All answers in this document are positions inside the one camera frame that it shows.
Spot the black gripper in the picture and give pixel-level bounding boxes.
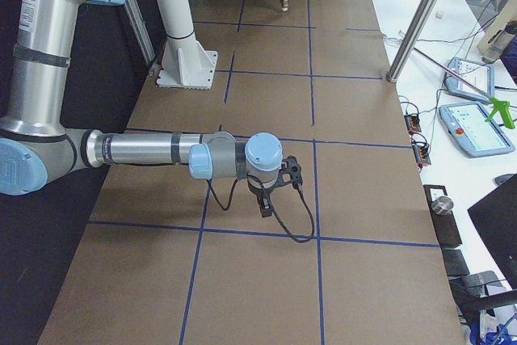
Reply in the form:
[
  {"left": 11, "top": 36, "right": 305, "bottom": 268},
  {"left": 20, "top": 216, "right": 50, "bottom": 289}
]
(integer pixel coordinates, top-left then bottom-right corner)
[{"left": 247, "top": 177, "right": 278, "bottom": 217}]

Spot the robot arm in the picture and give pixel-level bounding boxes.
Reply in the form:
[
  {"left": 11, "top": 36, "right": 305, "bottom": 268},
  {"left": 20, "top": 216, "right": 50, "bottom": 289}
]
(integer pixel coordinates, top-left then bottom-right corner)
[{"left": 1, "top": 0, "right": 285, "bottom": 217}]

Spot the black connector block right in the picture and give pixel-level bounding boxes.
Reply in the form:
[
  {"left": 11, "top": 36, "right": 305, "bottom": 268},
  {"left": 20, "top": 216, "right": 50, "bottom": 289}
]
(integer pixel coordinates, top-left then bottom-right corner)
[{"left": 411, "top": 141, "right": 431, "bottom": 167}]

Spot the black connector block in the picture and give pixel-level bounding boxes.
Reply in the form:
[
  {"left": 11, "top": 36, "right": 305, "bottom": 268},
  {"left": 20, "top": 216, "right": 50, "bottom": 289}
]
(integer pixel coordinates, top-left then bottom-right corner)
[
  {"left": 411, "top": 141, "right": 431, "bottom": 167},
  {"left": 404, "top": 112, "right": 422, "bottom": 134}
]

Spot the black connector block left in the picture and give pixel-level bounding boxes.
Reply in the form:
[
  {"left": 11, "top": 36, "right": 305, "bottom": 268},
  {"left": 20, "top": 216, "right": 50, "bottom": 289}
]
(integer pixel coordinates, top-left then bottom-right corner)
[{"left": 404, "top": 112, "right": 422, "bottom": 134}]

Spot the black box with steel cylinder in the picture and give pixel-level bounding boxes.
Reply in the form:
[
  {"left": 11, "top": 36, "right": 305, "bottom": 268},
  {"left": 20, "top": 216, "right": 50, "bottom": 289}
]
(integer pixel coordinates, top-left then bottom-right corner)
[{"left": 423, "top": 184, "right": 462, "bottom": 249}]

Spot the teach pendant near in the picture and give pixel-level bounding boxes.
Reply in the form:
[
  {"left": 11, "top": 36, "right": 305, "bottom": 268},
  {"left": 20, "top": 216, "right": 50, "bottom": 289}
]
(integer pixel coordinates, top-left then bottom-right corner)
[{"left": 439, "top": 102, "right": 515, "bottom": 158}]

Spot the teach pendant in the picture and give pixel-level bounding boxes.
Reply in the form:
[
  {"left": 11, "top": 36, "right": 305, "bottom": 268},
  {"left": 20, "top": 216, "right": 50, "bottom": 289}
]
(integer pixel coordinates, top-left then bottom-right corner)
[
  {"left": 444, "top": 57, "right": 495, "bottom": 104},
  {"left": 439, "top": 102, "right": 515, "bottom": 158}
]

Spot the teach pendant far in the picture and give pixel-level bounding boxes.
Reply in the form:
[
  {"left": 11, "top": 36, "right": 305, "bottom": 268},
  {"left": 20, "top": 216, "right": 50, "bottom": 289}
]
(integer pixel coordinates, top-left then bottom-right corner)
[{"left": 444, "top": 57, "right": 495, "bottom": 104}]

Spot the black laptop lid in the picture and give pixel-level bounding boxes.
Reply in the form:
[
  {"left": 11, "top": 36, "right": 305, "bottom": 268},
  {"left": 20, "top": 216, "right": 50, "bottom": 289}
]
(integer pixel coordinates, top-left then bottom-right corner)
[{"left": 468, "top": 175, "right": 516, "bottom": 288}]

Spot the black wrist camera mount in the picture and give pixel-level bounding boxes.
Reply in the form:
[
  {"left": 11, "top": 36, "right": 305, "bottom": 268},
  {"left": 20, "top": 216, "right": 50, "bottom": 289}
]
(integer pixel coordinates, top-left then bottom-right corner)
[{"left": 277, "top": 155, "right": 303, "bottom": 191}]

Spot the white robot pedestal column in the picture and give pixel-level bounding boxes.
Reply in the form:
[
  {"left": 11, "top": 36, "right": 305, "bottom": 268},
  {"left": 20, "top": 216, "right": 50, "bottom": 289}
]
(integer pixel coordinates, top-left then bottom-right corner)
[{"left": 157, "top": 0, "right": 218, "bottom": 90}]

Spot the aluminium frame post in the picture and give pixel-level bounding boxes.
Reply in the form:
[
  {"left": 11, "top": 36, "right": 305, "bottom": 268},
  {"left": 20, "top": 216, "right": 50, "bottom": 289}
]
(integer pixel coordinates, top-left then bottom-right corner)
[{"left": 386, "top": 0, "right": 437, "bottom": 83}]

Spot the green handled reacher grabber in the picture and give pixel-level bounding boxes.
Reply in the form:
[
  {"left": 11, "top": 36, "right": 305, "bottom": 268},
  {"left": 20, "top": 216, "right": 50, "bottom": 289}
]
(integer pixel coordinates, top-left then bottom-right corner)
[{"left": 414, "top": 48, "right": 515, "bottom": 129}]

